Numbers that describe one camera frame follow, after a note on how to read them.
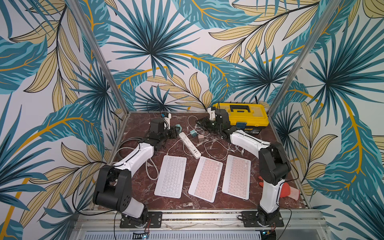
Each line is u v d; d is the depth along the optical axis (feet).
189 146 3.20
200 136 3.39
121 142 3.30
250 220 2.36
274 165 1.67
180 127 2.87
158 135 2.19
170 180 2.80
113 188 1.43
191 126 3.61
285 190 2.71
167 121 2.56
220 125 2.36
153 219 2.40
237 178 2.88
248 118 3.04
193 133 3.39
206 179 2.86
